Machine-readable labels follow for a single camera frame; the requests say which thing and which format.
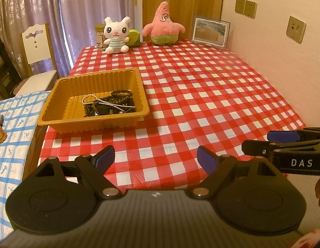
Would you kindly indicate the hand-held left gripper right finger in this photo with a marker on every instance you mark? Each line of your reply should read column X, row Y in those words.
column 206, row 160

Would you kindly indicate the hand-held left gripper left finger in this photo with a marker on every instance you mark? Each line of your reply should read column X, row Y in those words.
column 104, row 158

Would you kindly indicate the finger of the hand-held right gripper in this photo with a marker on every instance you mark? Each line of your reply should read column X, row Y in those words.
column 282, row 136
column 256, row 148

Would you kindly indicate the black rectangular fob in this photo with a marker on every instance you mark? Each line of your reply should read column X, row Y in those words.
column 103, row 109

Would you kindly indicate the yellow plastic tray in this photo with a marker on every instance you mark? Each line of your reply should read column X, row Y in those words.
column 62, row 98

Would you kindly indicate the red white printed cloth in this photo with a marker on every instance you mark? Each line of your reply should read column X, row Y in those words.
column 314, row 239

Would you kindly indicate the red checkered tablecloth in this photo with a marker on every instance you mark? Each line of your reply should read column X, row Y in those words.
column 214, row 82

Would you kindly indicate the blue patterned tablecloth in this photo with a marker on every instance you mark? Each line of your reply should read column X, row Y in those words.
column 15, row 160

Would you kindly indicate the jar with gold lid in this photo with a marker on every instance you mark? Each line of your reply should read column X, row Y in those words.
column 99, row 37

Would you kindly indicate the green box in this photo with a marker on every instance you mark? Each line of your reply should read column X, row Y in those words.
column 135, row 38

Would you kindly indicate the white bunny plush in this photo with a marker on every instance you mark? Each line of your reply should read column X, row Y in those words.
column 116, row 33

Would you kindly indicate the framed picture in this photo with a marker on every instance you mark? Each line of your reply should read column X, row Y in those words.
column 210, row 32

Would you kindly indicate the white wooden chair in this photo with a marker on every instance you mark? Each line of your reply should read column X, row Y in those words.
column 37, row 49

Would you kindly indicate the dark folding rack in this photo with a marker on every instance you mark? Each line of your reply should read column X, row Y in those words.
column 4, row 69

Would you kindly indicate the pink starfish plush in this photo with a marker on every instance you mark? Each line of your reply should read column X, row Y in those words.
column 164, row 23

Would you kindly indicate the purple curtain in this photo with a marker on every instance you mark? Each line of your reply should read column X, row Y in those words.
column 85, row 10

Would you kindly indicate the large beige wall socket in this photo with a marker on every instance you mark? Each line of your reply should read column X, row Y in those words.
column 295, row 29

